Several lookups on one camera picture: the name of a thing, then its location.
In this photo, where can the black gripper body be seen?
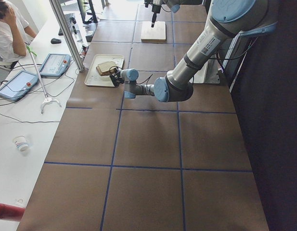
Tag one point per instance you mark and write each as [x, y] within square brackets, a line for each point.
[154, 9]

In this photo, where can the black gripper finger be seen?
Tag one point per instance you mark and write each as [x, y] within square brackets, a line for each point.
[153, 20]

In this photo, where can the white round plate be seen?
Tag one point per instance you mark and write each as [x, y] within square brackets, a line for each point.
[104, 77]

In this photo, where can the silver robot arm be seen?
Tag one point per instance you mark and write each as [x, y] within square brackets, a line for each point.
[174, 6]
[226, 19]

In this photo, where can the wooden cutting board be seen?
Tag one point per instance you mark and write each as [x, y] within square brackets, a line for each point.
[157, 33]

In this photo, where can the black monitor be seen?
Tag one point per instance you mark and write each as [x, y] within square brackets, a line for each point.
[87, 11]

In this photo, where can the black keyboard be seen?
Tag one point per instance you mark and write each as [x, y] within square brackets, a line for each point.
[67, 18]

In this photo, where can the cream bear serving tray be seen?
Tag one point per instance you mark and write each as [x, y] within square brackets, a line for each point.
[92, 79]

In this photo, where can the black computer mouse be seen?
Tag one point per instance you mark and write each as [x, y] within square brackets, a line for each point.
[55, 41]

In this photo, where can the far blue teach pendant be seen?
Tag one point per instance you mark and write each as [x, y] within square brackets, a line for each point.
[55, 65]

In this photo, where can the blue teach pendant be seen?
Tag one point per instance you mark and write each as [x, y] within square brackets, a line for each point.
[55, 65]
[18, 86]

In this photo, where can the person in white shirt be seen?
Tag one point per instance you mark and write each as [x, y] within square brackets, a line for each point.
[15, 33]

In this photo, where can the near blue teach pendant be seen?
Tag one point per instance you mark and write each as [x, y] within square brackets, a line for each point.
[18, 86]

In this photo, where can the paper cup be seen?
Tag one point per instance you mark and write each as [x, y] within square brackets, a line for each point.
[21, 143]

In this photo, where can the red cylinder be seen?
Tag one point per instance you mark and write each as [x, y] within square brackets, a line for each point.
[11, 213]

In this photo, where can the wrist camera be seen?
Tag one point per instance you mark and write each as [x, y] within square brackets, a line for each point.
[116, 78]
[147, 3]

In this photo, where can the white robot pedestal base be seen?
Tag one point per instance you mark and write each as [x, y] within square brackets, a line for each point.
[209, 72]

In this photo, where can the aluminium frame post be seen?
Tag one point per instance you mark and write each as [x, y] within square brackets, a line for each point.
[59, 14]

